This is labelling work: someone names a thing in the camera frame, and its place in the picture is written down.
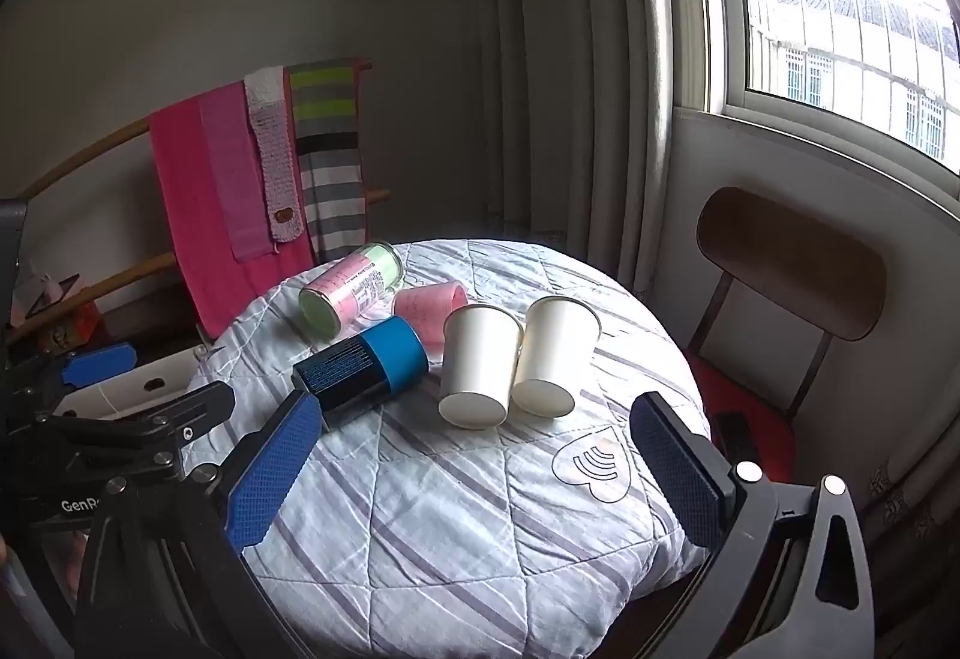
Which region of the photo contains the white paper cup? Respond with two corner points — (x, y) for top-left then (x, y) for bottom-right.
(438, 305), (524, 430)
(511, 296), (602, 418)

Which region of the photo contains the blue and black cup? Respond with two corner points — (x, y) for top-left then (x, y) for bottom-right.
(291, 316), (428, 432)

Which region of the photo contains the pink plastic cup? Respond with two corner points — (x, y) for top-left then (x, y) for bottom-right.
(394, 282), (467, 352)

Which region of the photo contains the black phone on chair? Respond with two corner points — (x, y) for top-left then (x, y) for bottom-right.
(713, 412), (761, 464)

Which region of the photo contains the pink and green bottle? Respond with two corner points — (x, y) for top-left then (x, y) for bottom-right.
(298, 243), (404, 342)

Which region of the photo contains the pink towel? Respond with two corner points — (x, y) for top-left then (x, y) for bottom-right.
(149, 82), (314, 339)

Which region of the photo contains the brown backed red chair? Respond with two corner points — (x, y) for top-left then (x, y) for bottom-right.
(685, 186), (887, 482)

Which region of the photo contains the wooden towel rack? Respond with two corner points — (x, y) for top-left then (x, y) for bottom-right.
(5, 56), (392, 347)

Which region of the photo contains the pink knitted scarf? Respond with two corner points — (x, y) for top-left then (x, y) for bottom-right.
(244, 65), (304, 243)

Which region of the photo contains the striped grey green scarf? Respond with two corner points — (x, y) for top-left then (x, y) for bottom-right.
(286, 58), (368, 264)

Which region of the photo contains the grey curtain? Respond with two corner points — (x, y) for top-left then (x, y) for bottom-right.
(469, 0), (674, 295)

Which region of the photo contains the window with white frame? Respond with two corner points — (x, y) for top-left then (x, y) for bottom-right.
(713, 0), (958, 196)

